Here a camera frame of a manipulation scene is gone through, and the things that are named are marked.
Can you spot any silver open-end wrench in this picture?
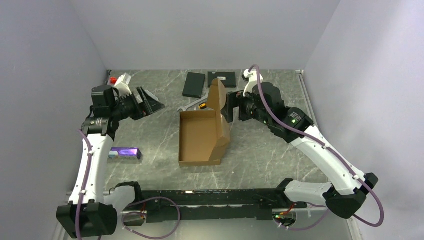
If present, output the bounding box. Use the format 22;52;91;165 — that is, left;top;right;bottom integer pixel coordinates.
177;93;209;112

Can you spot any yellow black screwdriver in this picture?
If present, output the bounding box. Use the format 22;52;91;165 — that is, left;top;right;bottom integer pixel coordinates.
197;102;208;110

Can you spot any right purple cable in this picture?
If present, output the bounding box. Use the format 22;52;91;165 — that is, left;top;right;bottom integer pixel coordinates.
248;64;386;228

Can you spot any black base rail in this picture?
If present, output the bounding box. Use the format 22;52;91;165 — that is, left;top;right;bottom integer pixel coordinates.
125;188;307;223

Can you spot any purple cable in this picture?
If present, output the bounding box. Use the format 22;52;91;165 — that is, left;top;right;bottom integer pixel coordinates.
248;64;386;228
74;129;94;240

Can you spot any black box with label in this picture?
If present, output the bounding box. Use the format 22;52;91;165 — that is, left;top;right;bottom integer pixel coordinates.
207;71;237;88

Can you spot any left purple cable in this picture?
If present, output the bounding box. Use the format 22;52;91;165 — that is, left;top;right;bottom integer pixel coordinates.
74;129;94;240

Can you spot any brown cardboard express box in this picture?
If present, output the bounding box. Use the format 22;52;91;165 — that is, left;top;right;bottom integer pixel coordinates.
178;78;231;167

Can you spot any aluminium frame rail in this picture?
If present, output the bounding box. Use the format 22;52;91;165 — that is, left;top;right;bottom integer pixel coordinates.
296;69;332;167

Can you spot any shiny purple small box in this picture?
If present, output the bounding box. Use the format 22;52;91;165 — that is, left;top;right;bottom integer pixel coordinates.
108;147;142;160

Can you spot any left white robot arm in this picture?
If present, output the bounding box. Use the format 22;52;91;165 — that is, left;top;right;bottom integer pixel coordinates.
56;85;165;240

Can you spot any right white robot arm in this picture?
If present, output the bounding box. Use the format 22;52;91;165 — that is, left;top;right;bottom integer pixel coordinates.
221;82;379;219

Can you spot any black foam block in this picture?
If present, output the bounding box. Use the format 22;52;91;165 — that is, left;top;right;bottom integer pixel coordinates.
182;72;206;99

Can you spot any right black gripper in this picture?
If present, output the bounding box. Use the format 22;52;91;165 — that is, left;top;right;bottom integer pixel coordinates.
221;89;272;126

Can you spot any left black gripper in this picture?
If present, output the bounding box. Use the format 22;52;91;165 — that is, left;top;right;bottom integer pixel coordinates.
110;86;165;121

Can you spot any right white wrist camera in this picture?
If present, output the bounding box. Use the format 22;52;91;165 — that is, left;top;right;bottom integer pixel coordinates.
242;69;264;97

